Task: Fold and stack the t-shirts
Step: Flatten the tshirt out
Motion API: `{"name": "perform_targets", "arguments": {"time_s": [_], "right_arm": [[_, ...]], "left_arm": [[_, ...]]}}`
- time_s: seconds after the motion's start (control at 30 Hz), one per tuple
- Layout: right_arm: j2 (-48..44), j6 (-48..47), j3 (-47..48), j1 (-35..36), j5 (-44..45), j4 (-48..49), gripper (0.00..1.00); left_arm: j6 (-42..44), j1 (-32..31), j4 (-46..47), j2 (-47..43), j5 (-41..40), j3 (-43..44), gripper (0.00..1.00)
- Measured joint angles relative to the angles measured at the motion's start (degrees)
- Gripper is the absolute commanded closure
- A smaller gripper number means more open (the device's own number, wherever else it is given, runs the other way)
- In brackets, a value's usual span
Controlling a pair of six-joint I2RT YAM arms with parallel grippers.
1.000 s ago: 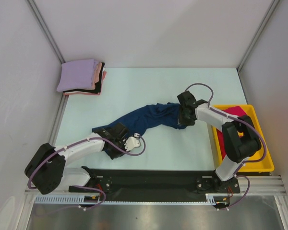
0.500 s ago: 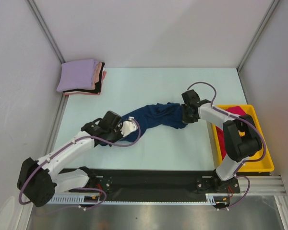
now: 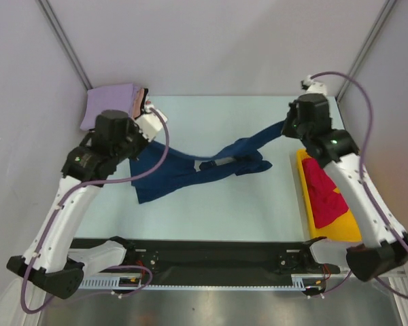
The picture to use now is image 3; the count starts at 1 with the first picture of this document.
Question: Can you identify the folded black t-shirt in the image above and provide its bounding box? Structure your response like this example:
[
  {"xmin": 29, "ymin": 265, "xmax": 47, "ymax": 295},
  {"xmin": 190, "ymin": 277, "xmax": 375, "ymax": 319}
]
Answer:
[{"xmin": 140, "ymin": 88, "xmax": 149, "ymax": 114}]

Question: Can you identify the aluminium corner post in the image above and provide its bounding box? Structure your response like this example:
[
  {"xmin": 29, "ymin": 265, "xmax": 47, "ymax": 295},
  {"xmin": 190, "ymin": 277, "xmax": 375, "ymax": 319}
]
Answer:
[
  {"xmin": 35, "ymin": 0, "xmax": 92, "ymax": 90},
  {"xmin": 335, "ymin": 0, "xmax": 398, "ymax": 103}
]

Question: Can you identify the crimson red t-shirt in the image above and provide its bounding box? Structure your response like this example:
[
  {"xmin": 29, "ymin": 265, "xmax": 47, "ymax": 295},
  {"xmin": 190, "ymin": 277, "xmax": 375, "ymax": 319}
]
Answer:
[{"xmin": 302, "ymin": 158, "xmax": 349, "ymax": 228}]

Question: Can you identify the white slotted cable duct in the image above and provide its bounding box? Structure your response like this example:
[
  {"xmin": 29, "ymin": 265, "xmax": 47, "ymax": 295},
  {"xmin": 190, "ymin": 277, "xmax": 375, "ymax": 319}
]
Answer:
[{"xmin": 79, "ymin": 272, "xmax": 324, "ymax": 291}]

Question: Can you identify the right aluminium corner post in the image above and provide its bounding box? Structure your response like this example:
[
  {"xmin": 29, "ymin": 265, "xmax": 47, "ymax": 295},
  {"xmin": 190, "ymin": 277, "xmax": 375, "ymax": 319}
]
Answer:
[{"xmin": 335, "ymin": 0, "xmax": 398, "ymax": 103}]

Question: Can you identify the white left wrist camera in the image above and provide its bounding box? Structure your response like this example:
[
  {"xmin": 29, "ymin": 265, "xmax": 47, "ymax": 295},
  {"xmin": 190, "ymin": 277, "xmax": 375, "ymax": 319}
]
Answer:
[{"xmin": 135, "ymin": 105, "xmax": 168, "ymax": 142}]

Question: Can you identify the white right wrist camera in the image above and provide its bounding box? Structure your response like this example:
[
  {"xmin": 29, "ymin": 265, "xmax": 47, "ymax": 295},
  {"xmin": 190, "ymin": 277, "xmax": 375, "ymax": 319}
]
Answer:
[{"xmin": 301, "ymin": 75, "xmax": 328, "ymax": 96}]

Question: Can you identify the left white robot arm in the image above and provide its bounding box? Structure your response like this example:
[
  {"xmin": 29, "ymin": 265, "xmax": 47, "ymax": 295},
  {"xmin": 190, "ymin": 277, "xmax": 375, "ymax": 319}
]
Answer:
[{"xmin": 6, "ymin": 110, "xmax": 165, "ymax": 300}]

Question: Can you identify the folded lilac t-shirt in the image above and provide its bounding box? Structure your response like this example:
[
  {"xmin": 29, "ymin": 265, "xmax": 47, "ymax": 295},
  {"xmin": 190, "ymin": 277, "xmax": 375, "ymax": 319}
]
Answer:
[{"xmin": 80, "ymin": 83, "xmax": 141, "ymax": 131}]

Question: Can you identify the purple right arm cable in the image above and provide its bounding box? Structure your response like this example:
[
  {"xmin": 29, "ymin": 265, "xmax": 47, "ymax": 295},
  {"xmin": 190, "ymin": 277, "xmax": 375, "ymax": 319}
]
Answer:
[{"xmin": 309, "ymin": 70, "xmax": 408, "ymax": 302}]

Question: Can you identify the aluminium table edge rail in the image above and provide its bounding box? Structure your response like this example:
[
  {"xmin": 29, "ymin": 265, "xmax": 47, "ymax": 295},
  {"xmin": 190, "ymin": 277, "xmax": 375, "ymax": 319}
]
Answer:
[{"xmin": 388, "ymin": 268, "xmax": 408, "ymax": 325}]

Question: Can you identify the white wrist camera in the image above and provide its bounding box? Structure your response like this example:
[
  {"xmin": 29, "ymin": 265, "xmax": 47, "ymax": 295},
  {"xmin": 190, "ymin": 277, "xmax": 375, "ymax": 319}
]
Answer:
[
  {"xmin": 135, "ymin": 105, "xmax": 168, "ymax": 142},
  {"xmin": 301, "ymin": 75, "xmax": 328, "ymax": 96}
]

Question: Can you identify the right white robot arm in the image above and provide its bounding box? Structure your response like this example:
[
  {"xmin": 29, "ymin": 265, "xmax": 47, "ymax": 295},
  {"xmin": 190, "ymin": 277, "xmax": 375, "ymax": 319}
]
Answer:
[{"xmin": 282, "ymin": 93, "xmax": 408, "ymax": 282}]

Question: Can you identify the folded peach t-shirt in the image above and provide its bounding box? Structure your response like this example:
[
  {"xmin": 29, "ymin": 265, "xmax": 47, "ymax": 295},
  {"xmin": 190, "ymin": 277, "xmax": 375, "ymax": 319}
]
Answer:
[{"xmin": 131, "ymin": 89, "xmax": 141, "ymax": 119}]

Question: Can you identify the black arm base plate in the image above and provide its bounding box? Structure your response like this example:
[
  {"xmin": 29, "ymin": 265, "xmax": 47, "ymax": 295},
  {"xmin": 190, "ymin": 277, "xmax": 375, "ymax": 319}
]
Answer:
[{"xmin": 67, "ymin": 237, "xmax": 343, "ymax": 286}]

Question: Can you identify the navy blue printed t-shirt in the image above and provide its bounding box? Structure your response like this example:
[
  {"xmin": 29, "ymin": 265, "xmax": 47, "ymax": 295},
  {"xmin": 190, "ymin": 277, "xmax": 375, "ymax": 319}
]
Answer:
[{"xmin": 131, "ymin": 121, "xmax": 284, "ymax": 204}]

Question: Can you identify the yellow plastic bin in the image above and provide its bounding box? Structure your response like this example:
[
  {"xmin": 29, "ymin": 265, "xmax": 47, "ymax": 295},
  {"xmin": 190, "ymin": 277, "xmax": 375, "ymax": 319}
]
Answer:
[{"xmin": 296, "ymin": 149, "xmax": 361, "ymax": 242}]

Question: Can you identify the left aluminium corner post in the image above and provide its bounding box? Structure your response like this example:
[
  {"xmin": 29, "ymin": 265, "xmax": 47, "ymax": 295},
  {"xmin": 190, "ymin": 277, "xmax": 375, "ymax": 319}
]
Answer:
[{"xmin": 35, "ymin": 0, "xmax": 92, "ymax": 90}]

